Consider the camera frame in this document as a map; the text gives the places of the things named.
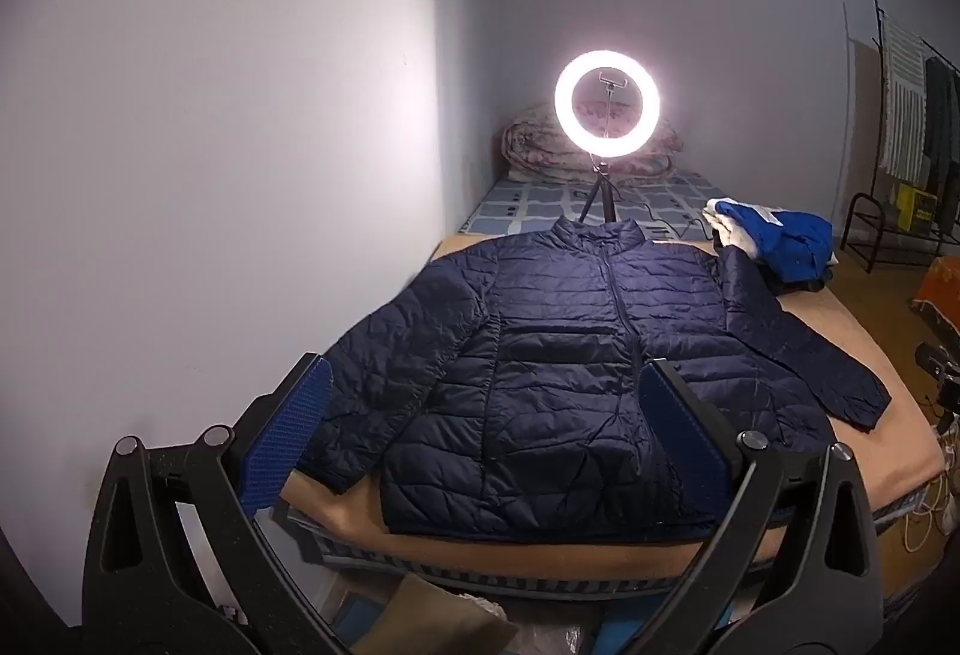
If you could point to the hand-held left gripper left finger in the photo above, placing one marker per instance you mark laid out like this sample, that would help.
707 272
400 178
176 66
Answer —
289 434

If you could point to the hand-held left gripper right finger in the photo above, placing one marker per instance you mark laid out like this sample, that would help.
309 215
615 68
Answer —
686 434

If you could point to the navy puffer jacket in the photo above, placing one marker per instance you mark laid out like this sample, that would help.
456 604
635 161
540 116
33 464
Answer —
562 362

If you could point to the black clothes rack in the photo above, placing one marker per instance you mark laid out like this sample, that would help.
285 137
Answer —
862 227

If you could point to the orange cloth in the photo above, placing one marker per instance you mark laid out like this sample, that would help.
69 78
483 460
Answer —
941 284

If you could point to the yellow box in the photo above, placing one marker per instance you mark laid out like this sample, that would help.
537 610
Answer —
916 206

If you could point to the blue and white garment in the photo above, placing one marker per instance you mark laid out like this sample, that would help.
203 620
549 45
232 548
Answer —
787 242

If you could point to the beige cloth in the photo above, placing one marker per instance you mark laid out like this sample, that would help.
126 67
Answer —
435 617

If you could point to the dark hanging garment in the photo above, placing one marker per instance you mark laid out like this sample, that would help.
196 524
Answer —
941 130

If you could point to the clear plastic bag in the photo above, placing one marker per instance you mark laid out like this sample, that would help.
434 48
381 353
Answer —
555 640

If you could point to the bed with blue checkered sheet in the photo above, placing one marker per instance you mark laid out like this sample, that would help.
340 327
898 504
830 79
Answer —
517 205

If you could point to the folded floral quilt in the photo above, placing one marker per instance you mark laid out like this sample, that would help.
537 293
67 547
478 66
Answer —
525 153

